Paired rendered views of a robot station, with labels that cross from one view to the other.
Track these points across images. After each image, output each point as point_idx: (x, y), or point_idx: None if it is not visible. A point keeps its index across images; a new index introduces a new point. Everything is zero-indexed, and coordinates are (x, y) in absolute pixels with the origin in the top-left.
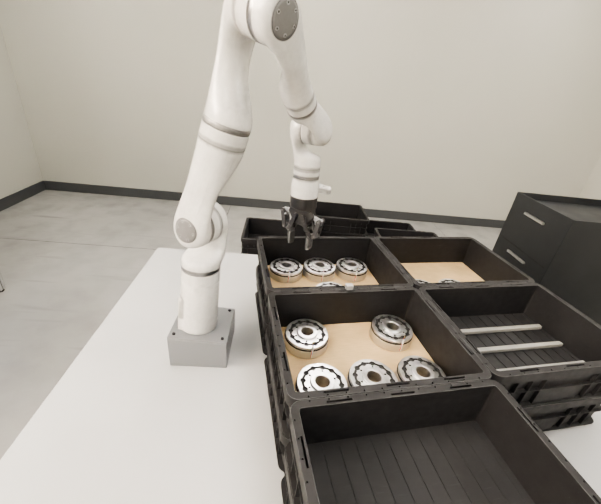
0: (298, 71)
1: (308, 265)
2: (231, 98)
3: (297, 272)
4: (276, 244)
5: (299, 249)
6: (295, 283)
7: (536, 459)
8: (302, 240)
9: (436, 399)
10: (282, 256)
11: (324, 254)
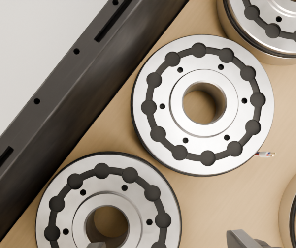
0: None
1: (167, 139)
2: None
3: (178, 230)
4: None
5: (79, 111)
6: (183, 236)
7: None
8: (73, 95)
9: None
10: (38, 177)
11: (162, 15)
